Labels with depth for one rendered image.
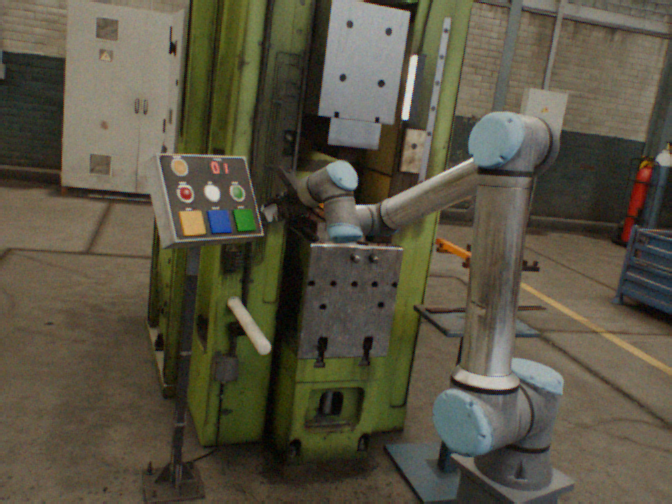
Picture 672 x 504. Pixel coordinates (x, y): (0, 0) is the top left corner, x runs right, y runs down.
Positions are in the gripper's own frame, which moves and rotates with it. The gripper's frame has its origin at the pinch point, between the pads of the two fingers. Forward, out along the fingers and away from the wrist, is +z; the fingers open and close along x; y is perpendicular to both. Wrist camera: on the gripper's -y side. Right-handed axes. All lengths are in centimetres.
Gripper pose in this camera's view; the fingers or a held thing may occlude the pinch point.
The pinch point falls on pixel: (264, 208)
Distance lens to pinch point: 203.6
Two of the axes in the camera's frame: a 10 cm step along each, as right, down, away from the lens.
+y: 2.5, 9.6, -1.3
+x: 6.8, -0.8, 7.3
